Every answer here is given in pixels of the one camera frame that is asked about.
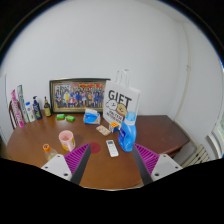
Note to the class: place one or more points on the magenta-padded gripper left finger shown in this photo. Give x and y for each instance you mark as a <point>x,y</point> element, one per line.
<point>60,166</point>

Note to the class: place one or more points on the pink mug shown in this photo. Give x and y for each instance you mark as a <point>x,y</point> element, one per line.
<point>66,140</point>

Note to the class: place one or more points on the blue detergent bottle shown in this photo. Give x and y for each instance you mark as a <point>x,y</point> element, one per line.
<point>126,135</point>

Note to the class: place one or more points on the dark blue pump bottle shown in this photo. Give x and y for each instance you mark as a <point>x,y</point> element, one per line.
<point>37,111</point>

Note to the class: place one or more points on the white remote control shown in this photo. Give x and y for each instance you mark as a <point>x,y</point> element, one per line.
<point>112,148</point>

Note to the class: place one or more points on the dark wooden side table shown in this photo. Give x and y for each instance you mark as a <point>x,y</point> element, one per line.
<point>160,131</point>

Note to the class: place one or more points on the framed group photo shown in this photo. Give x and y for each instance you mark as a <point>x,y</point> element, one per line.
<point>78,95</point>

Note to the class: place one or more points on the white paper gift bag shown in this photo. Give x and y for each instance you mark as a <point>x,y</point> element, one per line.
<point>121,100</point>

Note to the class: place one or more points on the small patterned snack packet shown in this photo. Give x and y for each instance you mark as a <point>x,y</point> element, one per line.
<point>103,130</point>

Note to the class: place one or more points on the blue tissue pack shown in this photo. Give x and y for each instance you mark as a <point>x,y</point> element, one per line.
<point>91,117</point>

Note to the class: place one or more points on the white radiator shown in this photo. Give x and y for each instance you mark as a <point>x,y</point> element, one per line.
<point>196,156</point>

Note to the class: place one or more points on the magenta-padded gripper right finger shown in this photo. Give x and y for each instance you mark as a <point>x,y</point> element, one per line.
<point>163,166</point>

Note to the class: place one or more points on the flat round red coaster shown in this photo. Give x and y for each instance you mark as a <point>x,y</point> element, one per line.
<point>96,147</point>

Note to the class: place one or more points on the white shampoo bottle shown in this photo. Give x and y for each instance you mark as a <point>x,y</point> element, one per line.
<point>30,113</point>

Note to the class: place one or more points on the orange-capped clear drink bottle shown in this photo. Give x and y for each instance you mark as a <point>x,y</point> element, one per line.
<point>49,153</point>

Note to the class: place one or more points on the brown bottle with yellow label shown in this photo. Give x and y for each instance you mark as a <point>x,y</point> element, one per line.
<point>47,109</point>

